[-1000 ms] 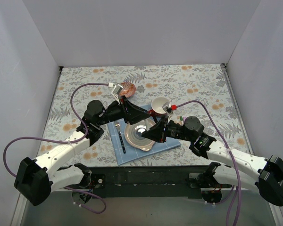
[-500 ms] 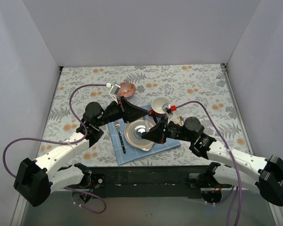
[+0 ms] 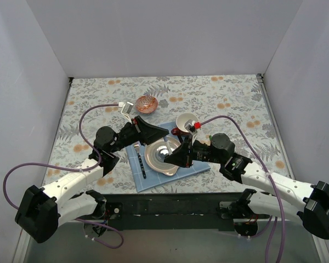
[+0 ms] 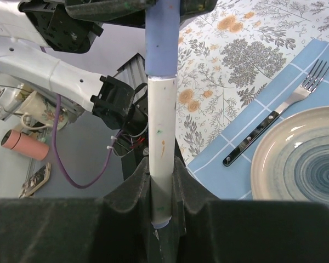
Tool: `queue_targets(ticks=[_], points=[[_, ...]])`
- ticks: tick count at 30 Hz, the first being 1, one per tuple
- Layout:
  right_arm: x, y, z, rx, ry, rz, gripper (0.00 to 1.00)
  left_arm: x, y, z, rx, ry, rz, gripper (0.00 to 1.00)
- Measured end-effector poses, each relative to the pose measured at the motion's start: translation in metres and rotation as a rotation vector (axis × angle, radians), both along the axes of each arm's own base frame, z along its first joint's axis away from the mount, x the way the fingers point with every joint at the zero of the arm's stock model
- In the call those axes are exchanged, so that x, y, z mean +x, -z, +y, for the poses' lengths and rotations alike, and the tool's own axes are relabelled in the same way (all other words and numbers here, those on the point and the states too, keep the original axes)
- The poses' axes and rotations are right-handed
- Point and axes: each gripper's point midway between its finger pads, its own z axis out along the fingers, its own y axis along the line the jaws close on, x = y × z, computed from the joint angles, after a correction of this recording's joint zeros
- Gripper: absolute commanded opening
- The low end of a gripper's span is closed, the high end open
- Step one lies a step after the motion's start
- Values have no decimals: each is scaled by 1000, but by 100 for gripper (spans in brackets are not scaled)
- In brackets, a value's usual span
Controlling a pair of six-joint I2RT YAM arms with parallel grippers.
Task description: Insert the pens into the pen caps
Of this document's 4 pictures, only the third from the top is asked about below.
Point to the silver fork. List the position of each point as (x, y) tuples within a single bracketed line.
[(137, 149)]

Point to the red white cup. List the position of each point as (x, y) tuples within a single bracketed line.
[(180, 123)]

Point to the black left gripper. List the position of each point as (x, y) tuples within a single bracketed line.
[(137, 130)]

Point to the floral patterned tablecloth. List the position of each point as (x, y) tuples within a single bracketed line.
[(232, 104)]

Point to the cream grey plate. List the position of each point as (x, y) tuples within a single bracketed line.
[(155, 154)]

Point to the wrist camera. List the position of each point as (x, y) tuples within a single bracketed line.
[(126, 108), (192, 127)]

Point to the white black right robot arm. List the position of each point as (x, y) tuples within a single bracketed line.
[(305, 203)]

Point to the blue checked placemat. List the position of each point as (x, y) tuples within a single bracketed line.
[(154, 178)]

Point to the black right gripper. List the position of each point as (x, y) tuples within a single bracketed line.
[(191, 151)]

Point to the red patterned bowl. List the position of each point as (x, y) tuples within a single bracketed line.
[(146, 104)]

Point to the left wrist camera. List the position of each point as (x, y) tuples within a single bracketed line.
[(126, 108)]

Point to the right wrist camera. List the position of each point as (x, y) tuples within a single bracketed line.
[(192, 127)]

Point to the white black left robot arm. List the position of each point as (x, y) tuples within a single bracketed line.
[(65, 186)]

